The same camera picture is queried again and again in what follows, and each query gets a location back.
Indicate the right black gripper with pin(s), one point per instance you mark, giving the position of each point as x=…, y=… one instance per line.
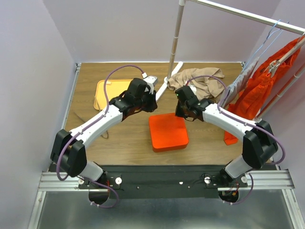
x=178, y=113

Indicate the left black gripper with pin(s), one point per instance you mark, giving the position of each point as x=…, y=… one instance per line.
x=153, y=106

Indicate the orange box lid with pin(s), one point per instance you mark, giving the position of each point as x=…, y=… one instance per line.
x=167, y=129

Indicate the orange compartment box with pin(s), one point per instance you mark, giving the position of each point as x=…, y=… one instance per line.
x=165, y=148

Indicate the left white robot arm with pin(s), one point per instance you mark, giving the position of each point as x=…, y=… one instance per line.
x=69, y=148

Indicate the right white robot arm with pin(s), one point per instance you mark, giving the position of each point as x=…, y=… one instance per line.
x=259, y=143

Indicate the light orange tray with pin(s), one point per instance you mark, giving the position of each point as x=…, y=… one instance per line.
x=113, y=90

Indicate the beige crumpled cloth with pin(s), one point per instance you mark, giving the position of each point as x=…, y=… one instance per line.
x=206, y=87

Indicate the white clothes rack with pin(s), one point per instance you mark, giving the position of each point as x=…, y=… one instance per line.
x=241, y=13

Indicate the small orange cloth piece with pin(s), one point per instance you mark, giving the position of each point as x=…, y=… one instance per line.
x=230, y=139

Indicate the grey garment on hanger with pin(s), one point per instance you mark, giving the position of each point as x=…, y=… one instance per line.
x=238, y=84

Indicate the orange garment on hanger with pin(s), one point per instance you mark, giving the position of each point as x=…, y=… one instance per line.
x=260, y=84

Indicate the wooden clothes hanger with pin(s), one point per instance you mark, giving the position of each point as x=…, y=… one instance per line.
x=275, y=64

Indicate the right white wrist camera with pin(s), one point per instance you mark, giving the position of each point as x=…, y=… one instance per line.
x=193, y=88

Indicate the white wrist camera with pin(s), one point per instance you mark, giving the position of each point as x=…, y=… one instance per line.
x=151, y=81
x=193, y=88

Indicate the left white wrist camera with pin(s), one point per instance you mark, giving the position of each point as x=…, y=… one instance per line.
x=151, y=81

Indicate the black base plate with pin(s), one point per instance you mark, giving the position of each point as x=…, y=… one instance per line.
x=173, y=181

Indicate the aluminium rail frame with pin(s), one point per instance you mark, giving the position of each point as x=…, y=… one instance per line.
x=268, y=202

